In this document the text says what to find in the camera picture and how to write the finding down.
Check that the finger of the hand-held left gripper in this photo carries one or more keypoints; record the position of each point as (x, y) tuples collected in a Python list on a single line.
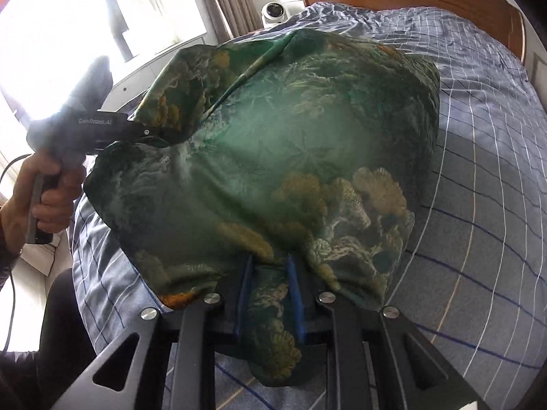
[(151, 133)]

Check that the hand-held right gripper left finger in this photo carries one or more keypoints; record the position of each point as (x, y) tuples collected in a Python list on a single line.
[(239, 303)]

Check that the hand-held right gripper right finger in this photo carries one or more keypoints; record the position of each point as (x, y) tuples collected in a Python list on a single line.
[(297, 303)]

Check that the green printed satin jacket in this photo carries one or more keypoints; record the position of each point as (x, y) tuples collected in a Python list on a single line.
[(277, 158)]

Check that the person's left forearm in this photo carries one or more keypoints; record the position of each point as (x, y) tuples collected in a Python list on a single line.
[(7, 256)]

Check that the person's left hand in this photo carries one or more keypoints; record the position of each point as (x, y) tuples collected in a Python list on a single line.
[(25, 196)]

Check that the white low cabinet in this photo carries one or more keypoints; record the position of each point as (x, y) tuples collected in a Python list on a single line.
[(145, 81)]

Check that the bright window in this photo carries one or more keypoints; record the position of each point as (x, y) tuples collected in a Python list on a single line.
[(85, 13)]

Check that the beige curtain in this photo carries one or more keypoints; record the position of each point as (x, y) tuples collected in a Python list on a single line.
[(226, 0)]

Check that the white round desk fan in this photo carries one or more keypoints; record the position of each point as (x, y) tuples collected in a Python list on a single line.
[(275, 13)]

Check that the person's legs in dark pants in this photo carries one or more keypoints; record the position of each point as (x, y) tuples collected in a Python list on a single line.
[(64, 324)]

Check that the blue plaid bed quilt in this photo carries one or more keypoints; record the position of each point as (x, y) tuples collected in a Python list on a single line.
[(478, 188)]

